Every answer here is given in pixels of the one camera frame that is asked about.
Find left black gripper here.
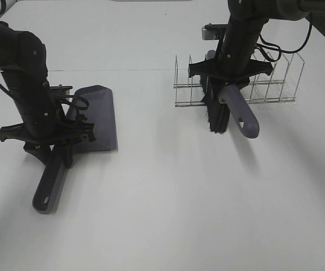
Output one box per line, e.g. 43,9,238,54
0,114,96,168

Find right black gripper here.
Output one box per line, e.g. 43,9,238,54
188,53,273,84

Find purple hand brush black bristles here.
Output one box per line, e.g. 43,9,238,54
199,49,260,140

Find purple plastic dustpan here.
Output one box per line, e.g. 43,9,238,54
32,85,118,214

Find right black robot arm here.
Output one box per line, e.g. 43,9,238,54
188,1,325,83

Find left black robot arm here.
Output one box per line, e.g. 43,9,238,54
0,21,95,168

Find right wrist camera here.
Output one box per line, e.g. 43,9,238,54
201,23,227,41

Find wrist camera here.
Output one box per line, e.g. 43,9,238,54
201,23,227,41
50,84,73,96

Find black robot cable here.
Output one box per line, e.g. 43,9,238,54
252,16,313,62

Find metal wire rack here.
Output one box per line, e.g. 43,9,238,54
173,53,305,107

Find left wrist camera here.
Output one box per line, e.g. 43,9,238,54
50,84,73,96

